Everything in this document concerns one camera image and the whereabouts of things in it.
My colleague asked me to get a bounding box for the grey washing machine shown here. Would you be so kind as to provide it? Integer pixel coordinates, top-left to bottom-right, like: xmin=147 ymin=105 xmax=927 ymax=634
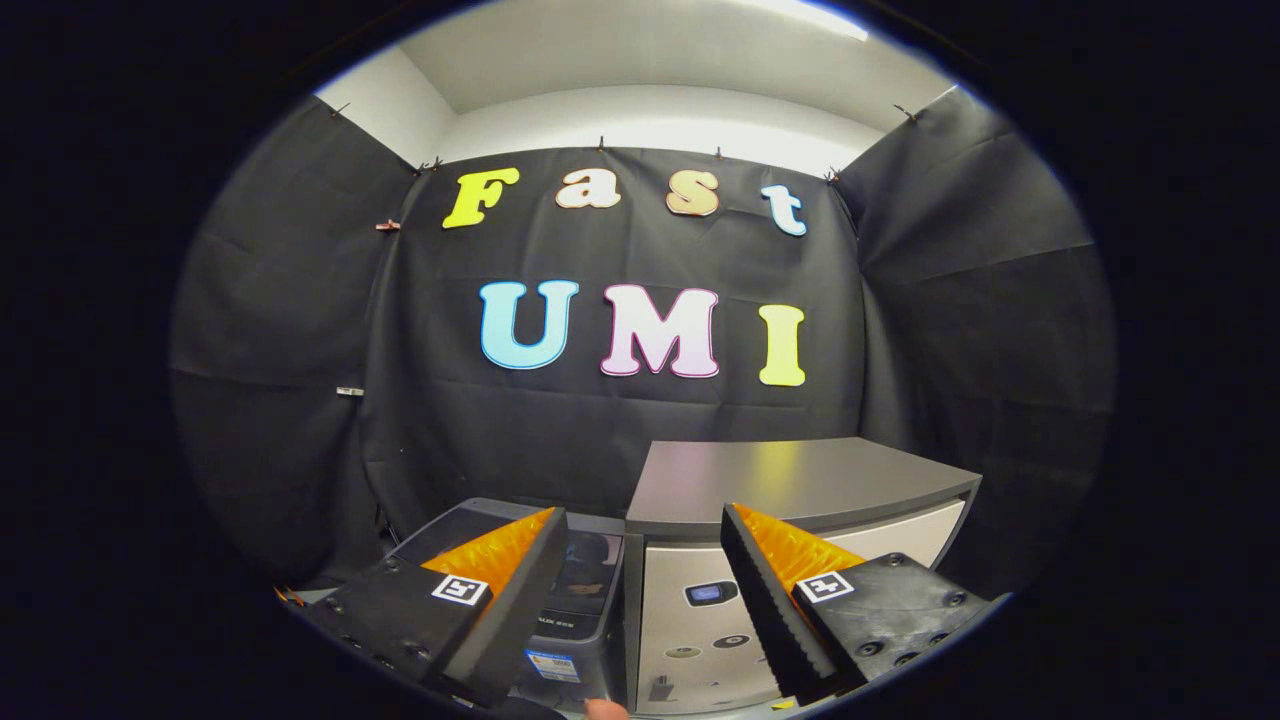
xmin=385 ymin=497 xmax=628 ymax=709

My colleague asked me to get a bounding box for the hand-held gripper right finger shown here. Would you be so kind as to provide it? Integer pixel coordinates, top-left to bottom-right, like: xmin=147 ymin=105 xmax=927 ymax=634
xmin=720 ymin=503 xmax=1001 ymax=701

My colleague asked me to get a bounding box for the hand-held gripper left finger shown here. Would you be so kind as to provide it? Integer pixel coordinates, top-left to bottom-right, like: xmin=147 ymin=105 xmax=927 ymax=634
xmin=300 ymin=506 xmax=568 ymax=708

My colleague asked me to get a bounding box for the beige cabinet with dark top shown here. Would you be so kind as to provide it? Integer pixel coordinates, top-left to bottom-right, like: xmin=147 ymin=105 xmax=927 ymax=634
xmin=625 ymin=437 xmax=983 ymax=716

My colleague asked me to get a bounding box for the black backdrop cloth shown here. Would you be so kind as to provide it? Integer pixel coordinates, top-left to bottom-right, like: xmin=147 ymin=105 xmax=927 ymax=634
xmin=170 ymin=88 xmax=1116 ymax=601

